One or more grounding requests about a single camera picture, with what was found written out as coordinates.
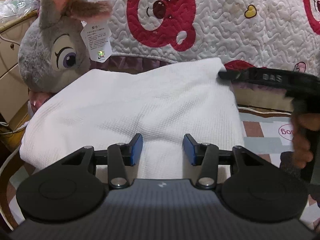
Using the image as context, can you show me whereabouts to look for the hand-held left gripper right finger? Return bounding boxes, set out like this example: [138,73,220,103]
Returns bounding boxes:
[183,133,260,190]

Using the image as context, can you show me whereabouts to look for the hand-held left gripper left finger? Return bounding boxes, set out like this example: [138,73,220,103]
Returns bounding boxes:
[61,133,143,189]

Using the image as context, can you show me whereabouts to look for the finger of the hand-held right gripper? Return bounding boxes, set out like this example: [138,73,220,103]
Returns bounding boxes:
[217,69,241,83]

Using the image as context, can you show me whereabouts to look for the white waffle shirt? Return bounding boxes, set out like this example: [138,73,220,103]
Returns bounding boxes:
[19,57,247,181]

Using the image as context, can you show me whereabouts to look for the person's right hand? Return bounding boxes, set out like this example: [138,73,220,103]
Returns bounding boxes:
[291,113,318,171]

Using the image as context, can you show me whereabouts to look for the beige bed base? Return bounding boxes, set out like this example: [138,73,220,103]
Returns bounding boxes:
[236,87,296,113]

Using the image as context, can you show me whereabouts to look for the striped pastel rug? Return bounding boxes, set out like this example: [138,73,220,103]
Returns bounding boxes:
[0,106,320,232]

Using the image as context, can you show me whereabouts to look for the white bear print quilt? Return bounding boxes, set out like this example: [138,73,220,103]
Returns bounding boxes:
[85,0,320,98]

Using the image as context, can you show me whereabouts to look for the white paper tag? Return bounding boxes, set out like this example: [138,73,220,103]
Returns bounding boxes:
[80,21,112,63]

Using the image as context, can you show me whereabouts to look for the grey plush rabbit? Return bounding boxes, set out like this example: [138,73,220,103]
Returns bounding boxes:
[17,0,113,111]

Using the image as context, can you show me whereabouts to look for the cream nightstand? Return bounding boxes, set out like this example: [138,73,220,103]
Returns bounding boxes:
[0,12,41,128]

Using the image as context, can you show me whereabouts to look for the clear plastic bag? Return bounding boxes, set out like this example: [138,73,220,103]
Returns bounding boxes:
[0,0,41,23]

